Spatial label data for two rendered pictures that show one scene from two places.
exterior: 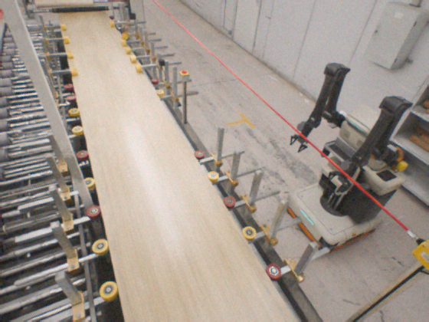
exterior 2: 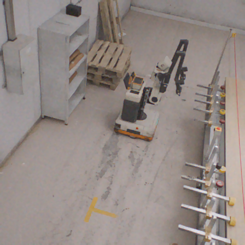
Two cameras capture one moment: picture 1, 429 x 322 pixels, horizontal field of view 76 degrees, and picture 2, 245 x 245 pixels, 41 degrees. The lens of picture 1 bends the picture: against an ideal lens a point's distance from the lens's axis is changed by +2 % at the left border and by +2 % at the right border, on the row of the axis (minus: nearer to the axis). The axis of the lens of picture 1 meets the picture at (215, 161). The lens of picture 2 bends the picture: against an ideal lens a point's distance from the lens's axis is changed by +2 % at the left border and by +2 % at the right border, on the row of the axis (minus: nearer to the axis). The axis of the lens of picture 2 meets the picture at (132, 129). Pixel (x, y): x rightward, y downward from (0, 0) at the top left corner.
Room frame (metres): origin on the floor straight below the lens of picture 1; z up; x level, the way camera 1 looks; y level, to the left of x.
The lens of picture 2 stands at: (5.33, 1.37, 3.38)
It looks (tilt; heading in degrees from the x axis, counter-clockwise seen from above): 38 degrees down; 216
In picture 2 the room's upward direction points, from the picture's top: 11 degrees clockwise
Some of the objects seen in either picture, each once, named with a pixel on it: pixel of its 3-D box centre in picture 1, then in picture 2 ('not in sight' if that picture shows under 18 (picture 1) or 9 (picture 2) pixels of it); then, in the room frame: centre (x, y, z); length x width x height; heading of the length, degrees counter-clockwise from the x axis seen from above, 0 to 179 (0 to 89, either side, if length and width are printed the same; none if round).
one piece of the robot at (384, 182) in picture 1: (355, 179); (135, 98); (1.76, -1.27, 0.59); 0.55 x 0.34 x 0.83; 29
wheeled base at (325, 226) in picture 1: (330, 211); (137, 121); (1.71, -1.19, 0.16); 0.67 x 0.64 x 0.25; 119
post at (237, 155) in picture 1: (234, 175); (212, 108); (1.37, -0.15, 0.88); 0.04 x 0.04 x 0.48; 29
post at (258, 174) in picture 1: (252, 197); (213, 97); (1.15, -0.27, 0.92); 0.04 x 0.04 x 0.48; 29
